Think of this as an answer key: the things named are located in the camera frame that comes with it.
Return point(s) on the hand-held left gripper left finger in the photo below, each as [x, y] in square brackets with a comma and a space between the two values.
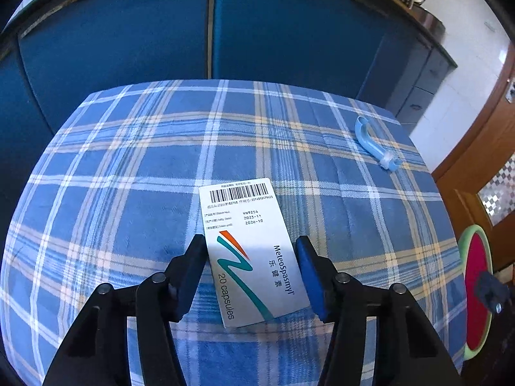
[189, 281]

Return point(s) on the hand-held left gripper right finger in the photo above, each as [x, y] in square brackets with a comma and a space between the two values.
[309, 277]

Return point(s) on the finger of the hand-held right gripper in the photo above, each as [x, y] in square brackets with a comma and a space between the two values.
[489, 289]

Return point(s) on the red bucket with green rim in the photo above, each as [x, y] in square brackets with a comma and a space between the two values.
[476, 257]

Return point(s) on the white medicine box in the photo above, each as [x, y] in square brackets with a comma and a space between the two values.
[245, 249]

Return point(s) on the blue plaid tablecloth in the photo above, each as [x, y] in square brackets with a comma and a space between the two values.
[141, 193]

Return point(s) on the wooden door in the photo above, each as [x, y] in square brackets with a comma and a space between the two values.
[474, 161]

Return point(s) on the blue plastic hook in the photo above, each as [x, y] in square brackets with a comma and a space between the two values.
[372, 142]

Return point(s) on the blue kitchen cabinet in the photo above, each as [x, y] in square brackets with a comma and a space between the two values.
[120, 28]

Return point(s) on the black countertop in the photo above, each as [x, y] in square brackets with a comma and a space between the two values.
[432, 22]

